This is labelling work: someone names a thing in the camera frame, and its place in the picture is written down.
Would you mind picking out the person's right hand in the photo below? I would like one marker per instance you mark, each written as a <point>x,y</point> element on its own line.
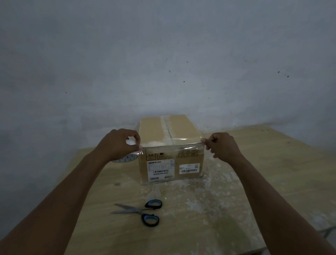
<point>225,147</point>

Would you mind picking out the person's left hand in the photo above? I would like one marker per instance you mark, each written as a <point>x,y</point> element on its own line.
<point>118,144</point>

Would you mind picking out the brown cardboard box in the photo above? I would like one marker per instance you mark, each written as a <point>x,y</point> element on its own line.
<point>170,163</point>

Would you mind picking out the person's right forearm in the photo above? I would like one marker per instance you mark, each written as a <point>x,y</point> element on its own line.
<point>286,210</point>

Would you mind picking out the person's left forearm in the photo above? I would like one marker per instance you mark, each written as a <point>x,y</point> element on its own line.
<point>52,207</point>

